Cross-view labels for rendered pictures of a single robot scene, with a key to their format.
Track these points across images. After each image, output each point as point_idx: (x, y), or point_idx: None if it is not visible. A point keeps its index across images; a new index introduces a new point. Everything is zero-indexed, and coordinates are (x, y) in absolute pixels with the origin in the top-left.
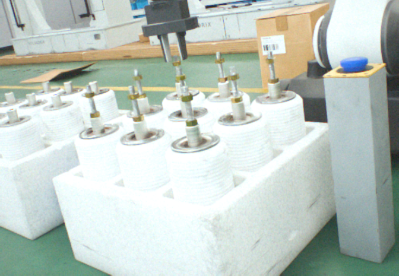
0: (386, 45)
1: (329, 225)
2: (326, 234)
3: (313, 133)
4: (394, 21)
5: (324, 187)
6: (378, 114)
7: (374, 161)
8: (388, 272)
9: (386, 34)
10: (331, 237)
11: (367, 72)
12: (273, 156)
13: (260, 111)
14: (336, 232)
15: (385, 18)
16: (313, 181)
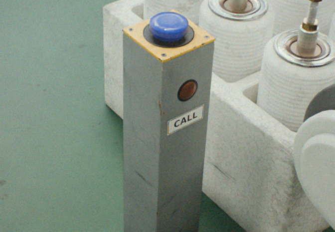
0: (303, 120)
1: (233, 226)
2: (212, 214)
3: (267, 121)
4: (321, 103)
5: (246, 186)
6: (136, 93)
7: (123, 127)
8: (105, 230)
9: (308, 106)
10: (204, 216)
11: (134, 32)
12: (217, 70)
13: (238, 18)
14: (211, 224)
15: (328, 86)
16: (227, 151)
